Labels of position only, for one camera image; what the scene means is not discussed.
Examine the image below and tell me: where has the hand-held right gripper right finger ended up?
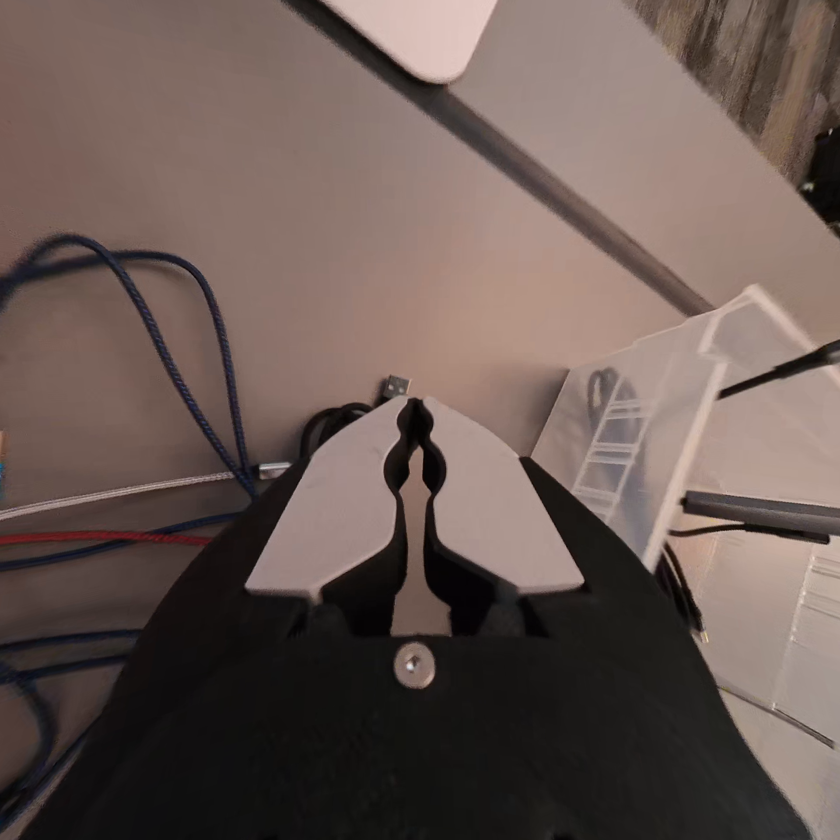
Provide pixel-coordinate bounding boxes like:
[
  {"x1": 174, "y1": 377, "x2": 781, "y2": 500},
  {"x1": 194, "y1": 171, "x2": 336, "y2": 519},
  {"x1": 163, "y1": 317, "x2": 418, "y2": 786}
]
[{"x1": 417, "y1": 395, "x2": 585, "y2": 636}]

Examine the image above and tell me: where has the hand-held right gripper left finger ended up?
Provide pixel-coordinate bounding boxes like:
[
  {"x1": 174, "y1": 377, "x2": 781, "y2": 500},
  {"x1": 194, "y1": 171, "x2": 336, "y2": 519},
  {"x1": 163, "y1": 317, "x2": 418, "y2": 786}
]
[{"x1": 244, "y1": 397, "x2": 421, "y2": 636}]

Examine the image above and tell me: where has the blue black braided cable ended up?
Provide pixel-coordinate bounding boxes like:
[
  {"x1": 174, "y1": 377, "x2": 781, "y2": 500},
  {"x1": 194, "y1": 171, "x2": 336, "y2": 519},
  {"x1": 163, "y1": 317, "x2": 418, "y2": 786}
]
[{"x1": 0, "y1": 235, "x2": 258, "y2": 500}]

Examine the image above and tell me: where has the clear plastic bin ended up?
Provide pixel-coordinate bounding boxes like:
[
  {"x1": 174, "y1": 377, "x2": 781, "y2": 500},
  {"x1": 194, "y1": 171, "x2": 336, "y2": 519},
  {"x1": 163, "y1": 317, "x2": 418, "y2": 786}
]
[{"x1": 530, "y1": 283, "x2": 840, "y2": 840}]

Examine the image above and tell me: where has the white monitor stand base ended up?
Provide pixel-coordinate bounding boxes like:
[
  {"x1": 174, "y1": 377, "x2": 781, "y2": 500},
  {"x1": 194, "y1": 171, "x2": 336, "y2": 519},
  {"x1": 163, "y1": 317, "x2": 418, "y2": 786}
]
[{"x1": 322, "y1": 0, "x2": 500, "y2": 85}]

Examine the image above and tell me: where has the black usb cable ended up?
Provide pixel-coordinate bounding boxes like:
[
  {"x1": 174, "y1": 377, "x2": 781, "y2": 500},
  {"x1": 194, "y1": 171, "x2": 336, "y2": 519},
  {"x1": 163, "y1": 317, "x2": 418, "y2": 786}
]
[{"x1": 301, "y1": 374, "x2": 416, "y2": 463}]

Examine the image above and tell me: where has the thin black cable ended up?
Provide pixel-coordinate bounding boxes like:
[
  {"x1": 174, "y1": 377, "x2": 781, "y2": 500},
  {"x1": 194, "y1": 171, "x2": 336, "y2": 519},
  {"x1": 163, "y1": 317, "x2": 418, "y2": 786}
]
[{"x1": 659, "y1": 524, "x2": 752, "y2": 647}]

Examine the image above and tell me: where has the white braided cable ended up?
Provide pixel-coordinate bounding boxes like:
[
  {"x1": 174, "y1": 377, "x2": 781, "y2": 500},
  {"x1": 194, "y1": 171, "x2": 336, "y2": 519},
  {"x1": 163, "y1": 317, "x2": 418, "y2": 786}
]
[{"x1": 0, "y1": 462, "x2": 293, "y2": 522}]

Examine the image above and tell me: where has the red braided cable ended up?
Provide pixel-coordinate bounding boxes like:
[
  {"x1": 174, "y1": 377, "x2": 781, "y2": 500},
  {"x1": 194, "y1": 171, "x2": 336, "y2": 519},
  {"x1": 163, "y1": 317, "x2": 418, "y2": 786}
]
[{"x1": 0, "y1": 530, "x2": 216, "y2": 551}]

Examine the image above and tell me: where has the dark blue braided cable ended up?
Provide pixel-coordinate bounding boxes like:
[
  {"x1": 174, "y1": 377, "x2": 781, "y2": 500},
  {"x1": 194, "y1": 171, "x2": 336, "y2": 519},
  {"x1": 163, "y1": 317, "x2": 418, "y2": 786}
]
[{"x1": 0, "y1": 512, "x2": 240, "y2": 821}]

